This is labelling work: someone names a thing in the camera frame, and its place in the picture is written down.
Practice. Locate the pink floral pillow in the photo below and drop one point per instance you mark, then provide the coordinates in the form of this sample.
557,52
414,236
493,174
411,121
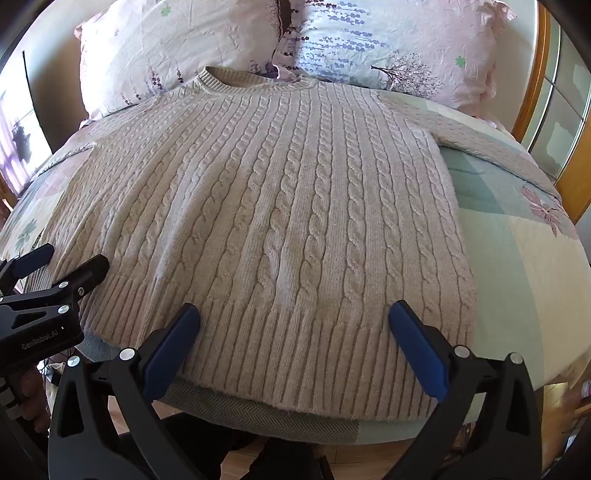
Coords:
175,50

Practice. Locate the pink tree-print pillow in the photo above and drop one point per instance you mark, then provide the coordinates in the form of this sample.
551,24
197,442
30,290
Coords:
397,46

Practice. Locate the bright window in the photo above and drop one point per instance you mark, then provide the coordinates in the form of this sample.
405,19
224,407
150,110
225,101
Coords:
16,134

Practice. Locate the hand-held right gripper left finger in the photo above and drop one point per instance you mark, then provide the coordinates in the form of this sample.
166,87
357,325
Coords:
168,355

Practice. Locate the person's left hand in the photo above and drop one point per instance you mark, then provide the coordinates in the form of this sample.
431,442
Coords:
34,399

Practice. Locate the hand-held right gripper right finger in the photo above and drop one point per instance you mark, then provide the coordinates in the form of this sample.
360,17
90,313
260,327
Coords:
420,353

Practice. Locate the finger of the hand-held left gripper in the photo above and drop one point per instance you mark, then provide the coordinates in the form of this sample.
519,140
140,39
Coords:
38,256
83,276

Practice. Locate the frosted glass panel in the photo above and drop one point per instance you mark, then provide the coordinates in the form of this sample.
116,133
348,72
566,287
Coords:
556,120

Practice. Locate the patchwork floral quilt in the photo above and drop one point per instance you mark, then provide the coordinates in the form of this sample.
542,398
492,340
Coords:
512,277

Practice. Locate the person's dark pants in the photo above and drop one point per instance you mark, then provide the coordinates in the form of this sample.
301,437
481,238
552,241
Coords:
240,452

